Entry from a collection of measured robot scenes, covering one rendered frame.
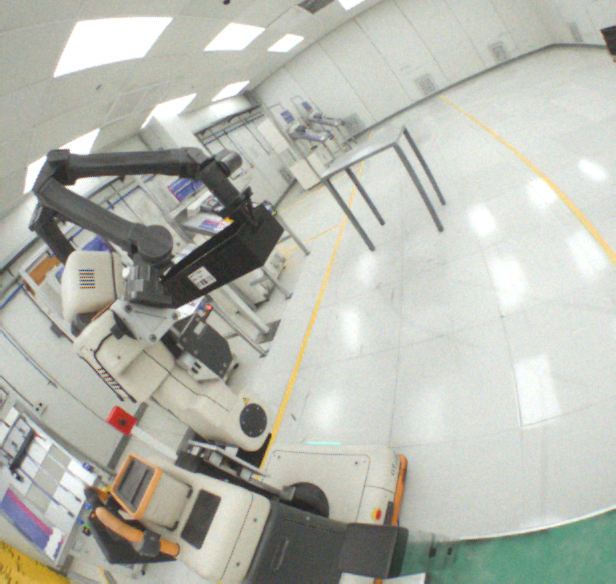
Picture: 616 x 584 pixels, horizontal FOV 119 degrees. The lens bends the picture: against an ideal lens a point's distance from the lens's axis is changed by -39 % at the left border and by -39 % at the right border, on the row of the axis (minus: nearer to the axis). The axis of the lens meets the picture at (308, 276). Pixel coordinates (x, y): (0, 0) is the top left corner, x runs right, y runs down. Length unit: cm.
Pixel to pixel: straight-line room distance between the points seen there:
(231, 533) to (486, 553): 53
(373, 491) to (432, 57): 866
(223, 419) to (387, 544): 72
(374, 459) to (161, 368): 78
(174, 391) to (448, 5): 907
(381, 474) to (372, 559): 98
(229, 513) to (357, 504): 54
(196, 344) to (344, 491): 74
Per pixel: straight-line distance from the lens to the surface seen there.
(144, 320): 62
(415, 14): 884
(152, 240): 65
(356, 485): 115
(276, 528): 79
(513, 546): 30
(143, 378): 77
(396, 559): 16
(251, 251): 77
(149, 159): 81
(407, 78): 868
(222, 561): 72
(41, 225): 95
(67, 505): 198
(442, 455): 136
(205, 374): 251
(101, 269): 76
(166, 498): 79
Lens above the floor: 125
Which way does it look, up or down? 24 degrees down
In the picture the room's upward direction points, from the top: 40 degrees counter-clockwise
